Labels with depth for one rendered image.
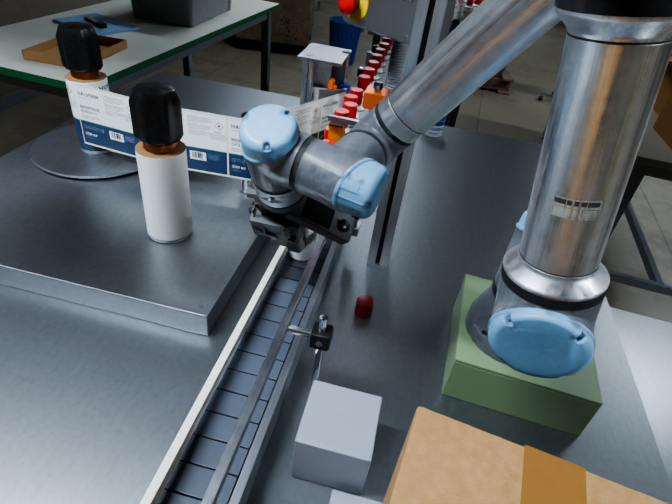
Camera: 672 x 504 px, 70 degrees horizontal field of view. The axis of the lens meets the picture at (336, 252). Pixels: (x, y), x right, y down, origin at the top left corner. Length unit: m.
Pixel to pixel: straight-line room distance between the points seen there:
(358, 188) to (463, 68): 0.19
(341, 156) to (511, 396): 0.47
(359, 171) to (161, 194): 0.46
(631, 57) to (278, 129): 0.37
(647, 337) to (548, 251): 0.63
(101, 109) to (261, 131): 0.69
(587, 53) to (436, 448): 0.36
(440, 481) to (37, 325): 0.74
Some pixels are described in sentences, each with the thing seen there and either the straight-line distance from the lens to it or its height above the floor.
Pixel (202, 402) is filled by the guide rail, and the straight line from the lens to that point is 0.70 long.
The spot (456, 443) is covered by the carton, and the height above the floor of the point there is 1.12.
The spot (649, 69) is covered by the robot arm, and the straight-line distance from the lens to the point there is 0.50.
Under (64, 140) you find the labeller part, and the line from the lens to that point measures 1.42.
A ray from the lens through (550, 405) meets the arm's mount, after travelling 0.85.
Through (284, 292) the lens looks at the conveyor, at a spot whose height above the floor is 0.88.
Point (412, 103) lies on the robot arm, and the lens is 0.66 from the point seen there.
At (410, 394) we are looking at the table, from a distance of 0.84.
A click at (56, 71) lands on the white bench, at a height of 0.80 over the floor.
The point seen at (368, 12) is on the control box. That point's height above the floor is 1.32.
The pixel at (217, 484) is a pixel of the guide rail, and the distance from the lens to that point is 0.58.
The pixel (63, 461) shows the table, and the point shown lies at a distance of 0.79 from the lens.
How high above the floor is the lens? 1.48
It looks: 37 degrees down
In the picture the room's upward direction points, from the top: 8 degrees clockwise
